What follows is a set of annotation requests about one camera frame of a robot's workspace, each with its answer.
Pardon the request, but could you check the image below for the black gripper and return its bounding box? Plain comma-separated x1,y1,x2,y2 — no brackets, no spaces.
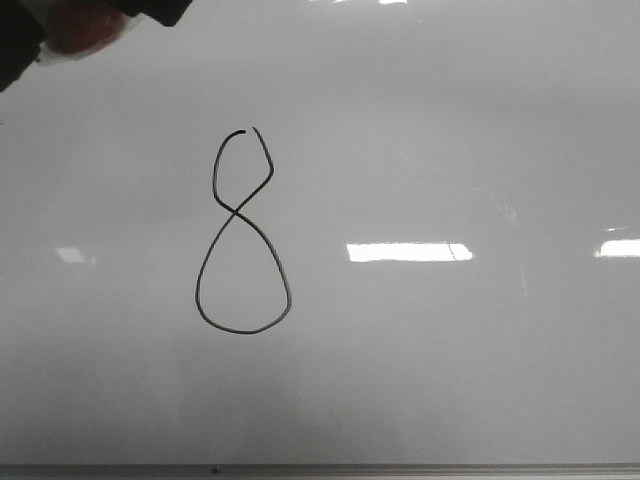
1,0,192,91

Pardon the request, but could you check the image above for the white whiteboard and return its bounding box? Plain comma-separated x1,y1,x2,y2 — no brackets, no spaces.
1,1,639,464

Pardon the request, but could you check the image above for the aluminium whiteboard frame rail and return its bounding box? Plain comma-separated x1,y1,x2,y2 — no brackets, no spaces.
1,463,639,479

